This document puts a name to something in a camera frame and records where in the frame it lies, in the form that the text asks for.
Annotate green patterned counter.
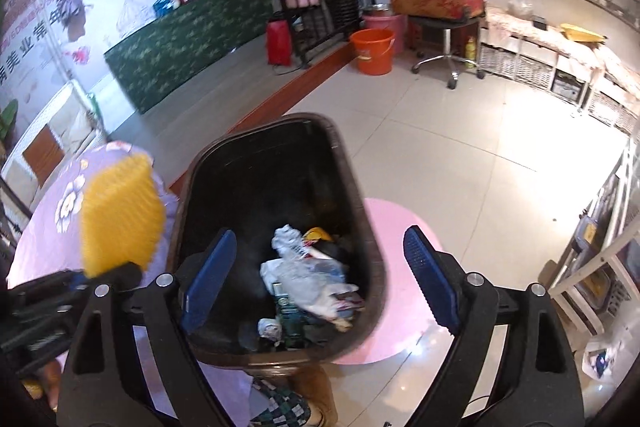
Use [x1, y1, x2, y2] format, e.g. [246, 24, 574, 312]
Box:
[104, 0, 273, 114]

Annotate white wicker sofa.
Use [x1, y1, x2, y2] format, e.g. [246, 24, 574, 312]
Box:
[1, 80, 107, 209]

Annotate yellow bottle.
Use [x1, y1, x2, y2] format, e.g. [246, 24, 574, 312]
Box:
[464, 37, 477, 68]

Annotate brown shoe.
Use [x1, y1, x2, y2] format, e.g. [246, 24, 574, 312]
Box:
[288, 365, 338, 427]

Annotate white green carton box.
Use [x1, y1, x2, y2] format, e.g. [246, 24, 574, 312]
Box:
[272, 283, 306, 349]

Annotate checkered trouser leg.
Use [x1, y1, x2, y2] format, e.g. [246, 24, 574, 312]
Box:
[248, 378, 311, 427]

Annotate yellow tray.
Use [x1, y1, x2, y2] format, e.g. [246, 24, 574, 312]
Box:
[560, 23, 608, 44]

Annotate white plastic bag on floor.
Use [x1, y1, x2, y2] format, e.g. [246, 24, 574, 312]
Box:
[582, 327, 639, 386]

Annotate white shelf rack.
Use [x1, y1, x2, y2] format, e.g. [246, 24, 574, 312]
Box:
[549, 138, 639, 335]

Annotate white paper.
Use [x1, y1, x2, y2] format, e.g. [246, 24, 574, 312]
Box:
[271, 225, 307, 259]

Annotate pink plastic bucket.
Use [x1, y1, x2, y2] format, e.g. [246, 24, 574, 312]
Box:
[362, 14, 407, 55]

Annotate black rolling stool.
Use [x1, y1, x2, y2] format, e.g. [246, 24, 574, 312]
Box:
[409, 16, 486, 90]

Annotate brown plastic trash bin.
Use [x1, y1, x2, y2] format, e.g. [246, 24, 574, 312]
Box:
[167, 113, 386, 374]

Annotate left hand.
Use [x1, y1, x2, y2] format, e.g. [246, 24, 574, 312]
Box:
[22, 359, 62, 412]

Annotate pink round floor mat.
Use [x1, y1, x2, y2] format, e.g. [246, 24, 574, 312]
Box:
[335, 197, 442, 365]

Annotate orange plastic bucket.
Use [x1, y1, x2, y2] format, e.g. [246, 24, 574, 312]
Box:
[349, 28, 395, 76]

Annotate purple floral tablecloth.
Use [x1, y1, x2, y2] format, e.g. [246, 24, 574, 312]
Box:
[6, 141, 178, 288]

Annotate orange cushion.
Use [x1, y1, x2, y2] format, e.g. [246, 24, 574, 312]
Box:
[23, 124, 64, 187]

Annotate white plastic cup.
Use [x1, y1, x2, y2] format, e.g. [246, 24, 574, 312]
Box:
[257, 319, 283, 343]

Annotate yellow sponge block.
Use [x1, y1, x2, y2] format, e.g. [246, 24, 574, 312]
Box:
[79, 153, 166, 279]

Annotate low white storage bench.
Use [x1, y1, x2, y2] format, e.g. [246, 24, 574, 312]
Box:
[477, 6, 639, 134]

